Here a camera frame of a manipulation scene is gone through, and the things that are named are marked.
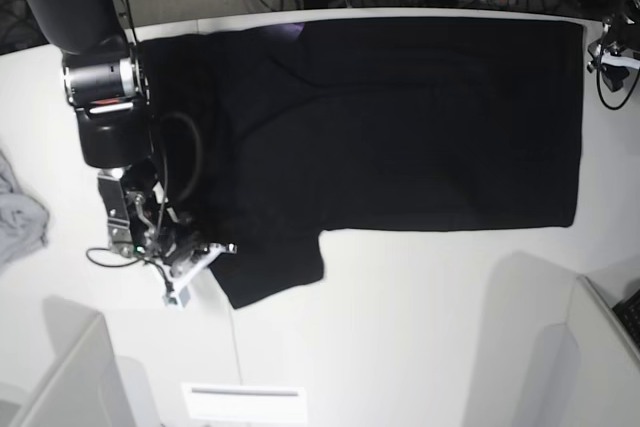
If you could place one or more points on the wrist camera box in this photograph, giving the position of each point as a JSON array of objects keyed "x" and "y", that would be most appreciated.
[
  {"x": 177, "y": 299},
  {"x": 614, "y": 77}
]

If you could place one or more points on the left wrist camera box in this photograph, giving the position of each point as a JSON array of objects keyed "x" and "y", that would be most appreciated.
[{"x": 614, "y": 77}]

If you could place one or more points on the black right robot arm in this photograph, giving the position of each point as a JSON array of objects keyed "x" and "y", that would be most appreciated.
[{"x": 105, "y": 85}]

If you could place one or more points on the white partition panel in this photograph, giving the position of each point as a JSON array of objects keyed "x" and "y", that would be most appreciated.
[
  {"x": 83, "y": 387},
  {"x": 606, "y": 391}
]

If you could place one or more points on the white partition panel left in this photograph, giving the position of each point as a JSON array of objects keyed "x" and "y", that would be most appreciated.
[{"x": 83, "y": 387}]

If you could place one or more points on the grey crumpled cloth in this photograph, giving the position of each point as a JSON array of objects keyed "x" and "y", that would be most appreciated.
[{"x": 24, "y": 220}]

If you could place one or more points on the black keyboard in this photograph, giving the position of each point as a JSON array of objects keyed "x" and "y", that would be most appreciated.
[{"x": 628, "y": 313}]

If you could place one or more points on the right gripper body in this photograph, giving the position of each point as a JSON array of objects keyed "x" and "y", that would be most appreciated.
[{"x": 175, "y": 248}]

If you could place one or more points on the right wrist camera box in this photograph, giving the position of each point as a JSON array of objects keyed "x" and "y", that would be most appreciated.
[{"x": 177, "y": 299}]

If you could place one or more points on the black T-shirt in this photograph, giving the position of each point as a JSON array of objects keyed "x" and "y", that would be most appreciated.
[{"x": 394, "y": 124}]

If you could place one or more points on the white partition panel right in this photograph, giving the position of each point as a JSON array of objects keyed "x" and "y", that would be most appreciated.
[{"x": 606, "y": 391}]

